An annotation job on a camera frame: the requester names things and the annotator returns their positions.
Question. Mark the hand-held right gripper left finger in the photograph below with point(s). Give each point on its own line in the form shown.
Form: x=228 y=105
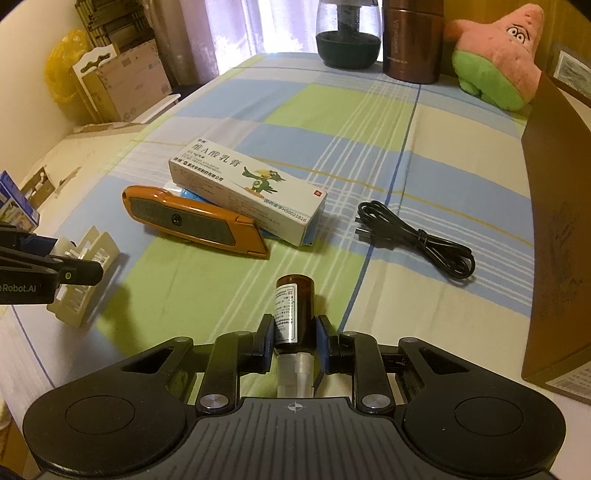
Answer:
x=267 y=341

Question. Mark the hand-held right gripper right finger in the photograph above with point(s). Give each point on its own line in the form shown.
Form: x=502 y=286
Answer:
x=324 y=344

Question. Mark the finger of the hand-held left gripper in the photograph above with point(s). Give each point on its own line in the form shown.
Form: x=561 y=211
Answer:
x=27 y=239
x=78 y=273

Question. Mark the beige plastic holder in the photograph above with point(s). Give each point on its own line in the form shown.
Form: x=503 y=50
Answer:
x=92 y=258

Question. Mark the brown spray bottle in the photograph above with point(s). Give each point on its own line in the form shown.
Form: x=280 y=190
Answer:
x=293 y=314

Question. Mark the white medicine box green bird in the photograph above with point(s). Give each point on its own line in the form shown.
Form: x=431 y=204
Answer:
x=221 y=180

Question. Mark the brown cardboard box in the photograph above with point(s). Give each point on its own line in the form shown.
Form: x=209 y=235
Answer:
x=563 y=230

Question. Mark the blue and white box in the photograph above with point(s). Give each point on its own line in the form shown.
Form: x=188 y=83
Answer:
x=16 y=203

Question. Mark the beige printed cushion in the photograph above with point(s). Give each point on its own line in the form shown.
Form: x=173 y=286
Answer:
x=92 y=147

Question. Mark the orange utility knife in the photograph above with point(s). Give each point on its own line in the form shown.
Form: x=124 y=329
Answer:
x=184 y=217

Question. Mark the white card packaging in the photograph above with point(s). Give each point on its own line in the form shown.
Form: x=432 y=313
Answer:
x=92 y=92

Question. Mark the yellow plastic bag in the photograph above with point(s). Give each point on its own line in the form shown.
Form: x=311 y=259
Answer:
x=62 y=74

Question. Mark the plain cardboard box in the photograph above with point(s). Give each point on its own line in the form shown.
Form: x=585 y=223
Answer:
x=138 y=78

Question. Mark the plaid tablecloth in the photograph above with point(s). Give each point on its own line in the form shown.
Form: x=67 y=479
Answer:
x=369 y=138

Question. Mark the stack of olive boxes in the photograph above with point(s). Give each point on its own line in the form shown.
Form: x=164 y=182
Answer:
x=120 y=21

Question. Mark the glass grinder with dark base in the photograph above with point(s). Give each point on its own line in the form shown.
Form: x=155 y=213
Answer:
x=348 y=50

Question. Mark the brown metal canister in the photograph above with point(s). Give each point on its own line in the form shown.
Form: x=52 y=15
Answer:
x=411 y=41

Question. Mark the pink starfish plush toy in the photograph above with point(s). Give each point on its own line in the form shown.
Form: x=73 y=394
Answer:
x=489 y=74

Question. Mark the sheer patterned curtain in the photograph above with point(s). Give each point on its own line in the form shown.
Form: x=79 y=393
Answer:
x=277 y=23

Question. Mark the grey picture frame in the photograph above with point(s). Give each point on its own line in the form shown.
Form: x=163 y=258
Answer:
x=575 y=67

